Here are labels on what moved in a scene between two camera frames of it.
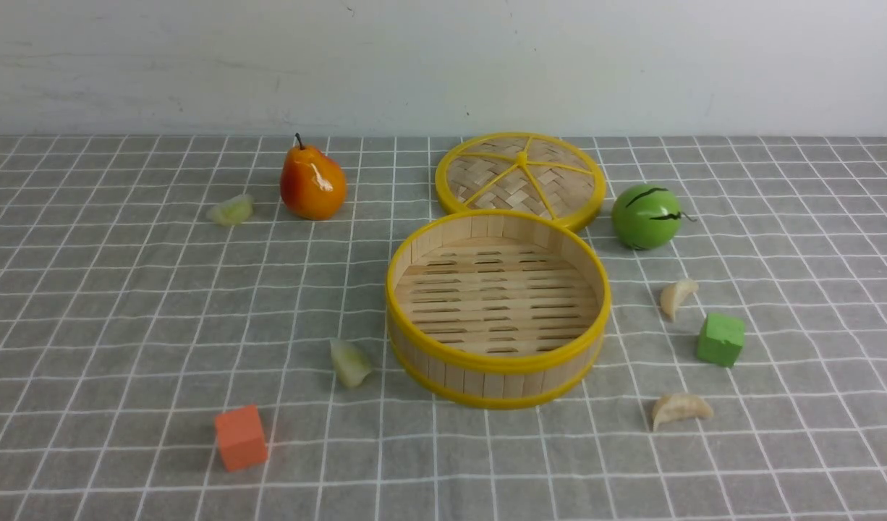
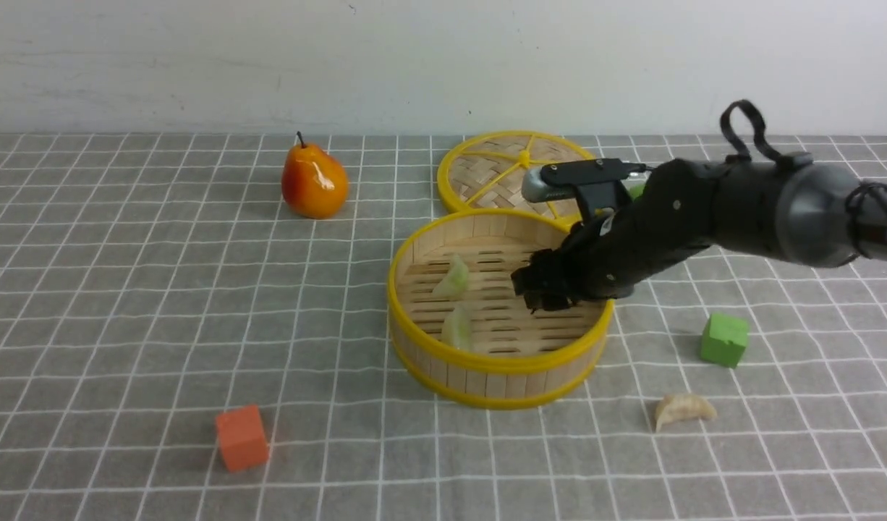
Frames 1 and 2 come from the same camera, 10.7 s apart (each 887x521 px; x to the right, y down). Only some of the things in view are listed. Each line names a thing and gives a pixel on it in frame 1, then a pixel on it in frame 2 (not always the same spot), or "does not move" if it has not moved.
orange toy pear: [314, 186] does not move
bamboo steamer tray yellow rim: [496, 309] does not move
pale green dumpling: [351, 364] -> [456, 330]
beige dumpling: [681, 407] does not move
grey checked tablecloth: [135, 287] does not move
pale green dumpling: [234, 211] -> [453, 285]
